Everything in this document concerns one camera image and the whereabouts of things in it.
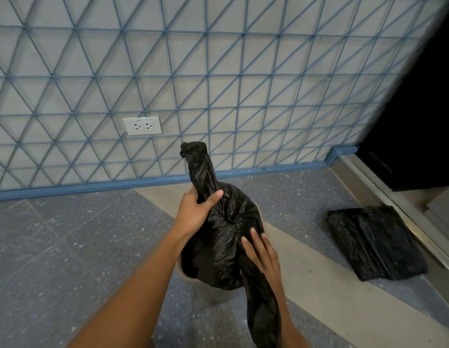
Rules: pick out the metal door threshold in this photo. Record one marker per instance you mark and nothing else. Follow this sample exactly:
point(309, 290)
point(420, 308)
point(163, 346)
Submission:
point(398, 213)

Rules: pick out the person's right forearm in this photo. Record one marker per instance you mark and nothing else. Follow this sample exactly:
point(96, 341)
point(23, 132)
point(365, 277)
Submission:
point(289, 322)

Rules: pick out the person's right middle finger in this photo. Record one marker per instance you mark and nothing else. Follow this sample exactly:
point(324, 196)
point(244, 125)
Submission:
point(256, 241)

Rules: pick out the blue baseboard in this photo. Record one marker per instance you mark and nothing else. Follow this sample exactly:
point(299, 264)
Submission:
point(166, 179)

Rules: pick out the person's left hand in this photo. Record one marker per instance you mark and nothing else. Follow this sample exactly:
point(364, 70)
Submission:
point(190, 213)

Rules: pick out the person's right hand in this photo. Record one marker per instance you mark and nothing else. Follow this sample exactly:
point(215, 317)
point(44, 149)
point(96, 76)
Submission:
point(266, 259)

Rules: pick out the white wall power outlet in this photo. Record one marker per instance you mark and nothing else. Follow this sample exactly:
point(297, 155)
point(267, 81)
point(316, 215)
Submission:
point(142, 126)

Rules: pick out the black garbage bag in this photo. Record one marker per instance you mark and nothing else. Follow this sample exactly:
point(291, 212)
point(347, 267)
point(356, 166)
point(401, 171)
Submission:
point(224, 235)

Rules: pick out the person's left forearm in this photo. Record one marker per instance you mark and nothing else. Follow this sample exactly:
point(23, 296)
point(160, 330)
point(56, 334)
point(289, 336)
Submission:
point(126, 297)

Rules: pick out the beige trash bin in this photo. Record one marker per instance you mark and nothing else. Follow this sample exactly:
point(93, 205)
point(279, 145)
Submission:
point(210, 286)

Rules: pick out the folded black plastic bag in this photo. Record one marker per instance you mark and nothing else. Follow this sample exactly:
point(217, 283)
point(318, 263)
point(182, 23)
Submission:
point(375, 241)

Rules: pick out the person's left thumb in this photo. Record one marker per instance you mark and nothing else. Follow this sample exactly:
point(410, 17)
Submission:
point(212, 201)

